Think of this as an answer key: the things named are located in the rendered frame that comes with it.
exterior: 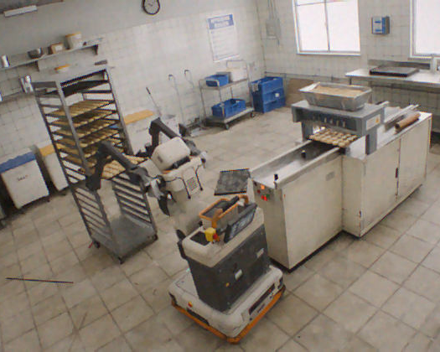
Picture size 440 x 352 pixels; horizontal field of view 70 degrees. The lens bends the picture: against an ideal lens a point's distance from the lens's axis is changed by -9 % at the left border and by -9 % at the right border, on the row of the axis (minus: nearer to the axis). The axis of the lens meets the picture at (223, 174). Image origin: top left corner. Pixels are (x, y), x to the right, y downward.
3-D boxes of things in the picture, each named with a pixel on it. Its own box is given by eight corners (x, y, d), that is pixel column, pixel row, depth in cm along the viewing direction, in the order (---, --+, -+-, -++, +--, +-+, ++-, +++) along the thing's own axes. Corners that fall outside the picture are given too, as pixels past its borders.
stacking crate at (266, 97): (271, 94, 726) (270, 85, 718) (284, 95, 696) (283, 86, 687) (250, 101, 698) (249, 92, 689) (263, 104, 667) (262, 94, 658)
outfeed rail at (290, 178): (411, 110, 333) (411, 104, 330) (413, 111, 331) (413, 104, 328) (274, 189, 239) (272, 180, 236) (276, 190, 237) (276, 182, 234)
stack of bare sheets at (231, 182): (246, 193, 411) (245, 190, 410) (214, 195, 418) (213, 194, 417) (249, 170, 464) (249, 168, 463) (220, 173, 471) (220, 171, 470)
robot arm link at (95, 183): (99, 154, 230) (112, 150, 238) (95, 149, 232) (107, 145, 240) (90, 194, 257) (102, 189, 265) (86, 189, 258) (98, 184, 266)
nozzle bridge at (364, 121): (317, 129, 326) (314, 95, 312) (384, 145, 271) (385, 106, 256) (294, 141, 311) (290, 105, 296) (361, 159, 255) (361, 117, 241)
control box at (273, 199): (257, 193, 267) (255, 177, 260) (279, 203, 248) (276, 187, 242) (254, 194, 265) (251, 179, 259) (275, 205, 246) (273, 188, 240)
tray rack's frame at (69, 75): (161, 237, 351) (110, 63, 273) (121, 265, 320) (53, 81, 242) (127, 220, 393) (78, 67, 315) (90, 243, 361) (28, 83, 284)
